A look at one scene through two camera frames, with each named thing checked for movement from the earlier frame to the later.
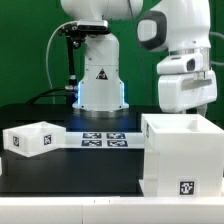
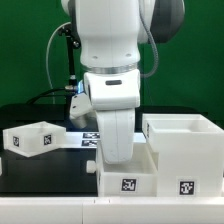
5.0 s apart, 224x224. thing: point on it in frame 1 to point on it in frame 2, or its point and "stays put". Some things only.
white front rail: (113, 210) stays put
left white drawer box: (34, 139) stays put
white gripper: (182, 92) to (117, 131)
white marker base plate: (103, 140) stays put
